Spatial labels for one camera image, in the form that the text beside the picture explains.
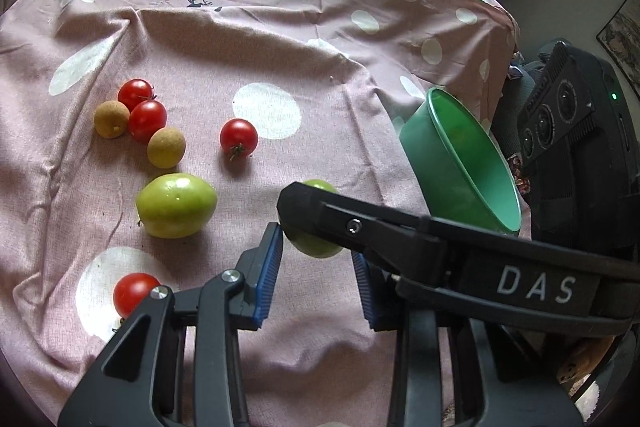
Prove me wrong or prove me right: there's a brown longan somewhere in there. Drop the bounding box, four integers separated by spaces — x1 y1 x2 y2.
147 127 187 168
94 100 131 138

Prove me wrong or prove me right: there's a red cherry tomato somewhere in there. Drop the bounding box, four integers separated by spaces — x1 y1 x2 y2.
128 100 168 144
113 272 162 319
220 118 259 160
117 79 156 108

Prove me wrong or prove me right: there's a large green fruit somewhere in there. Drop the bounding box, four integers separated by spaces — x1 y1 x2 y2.
135 173 218 239

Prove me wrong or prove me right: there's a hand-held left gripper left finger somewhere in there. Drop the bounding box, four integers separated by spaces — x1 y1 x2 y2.
57 222 285 427

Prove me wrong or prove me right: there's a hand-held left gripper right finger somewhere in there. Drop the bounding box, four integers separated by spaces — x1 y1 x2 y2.
351 252 583 427

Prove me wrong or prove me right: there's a floral cloth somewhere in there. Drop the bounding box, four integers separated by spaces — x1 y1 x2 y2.
505 154 532 195

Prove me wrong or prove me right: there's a framed wall picture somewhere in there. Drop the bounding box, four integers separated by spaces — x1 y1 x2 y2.
596 0 640 84

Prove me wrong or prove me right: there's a pink polka dot blanket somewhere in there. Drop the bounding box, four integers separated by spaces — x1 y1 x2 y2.
0 0 521 427

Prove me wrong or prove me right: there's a black device with round dials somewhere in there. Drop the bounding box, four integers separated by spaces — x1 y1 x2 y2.
517 38 640 260

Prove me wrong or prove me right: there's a green plastic bowl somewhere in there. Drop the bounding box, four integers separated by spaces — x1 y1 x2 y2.
398 87 523 235

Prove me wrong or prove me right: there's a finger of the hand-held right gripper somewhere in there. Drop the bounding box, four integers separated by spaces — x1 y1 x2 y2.
276 182 452 279

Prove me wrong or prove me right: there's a small green fruit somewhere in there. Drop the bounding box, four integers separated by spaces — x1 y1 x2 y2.
284 179 347 259

